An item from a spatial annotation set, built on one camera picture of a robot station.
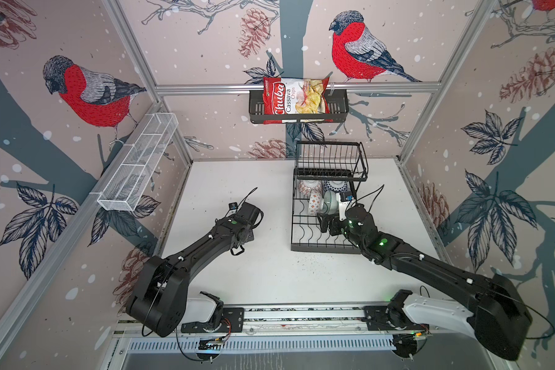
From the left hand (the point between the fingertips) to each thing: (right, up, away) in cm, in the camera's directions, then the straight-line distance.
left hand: (245, 229), depth 88 cm
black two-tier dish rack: (+35, +24, +25) cm, 50 cm away
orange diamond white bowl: (+29, +10, +4) cm, 31 cm away
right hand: (+31, +8, -6) cm, 33 cm away
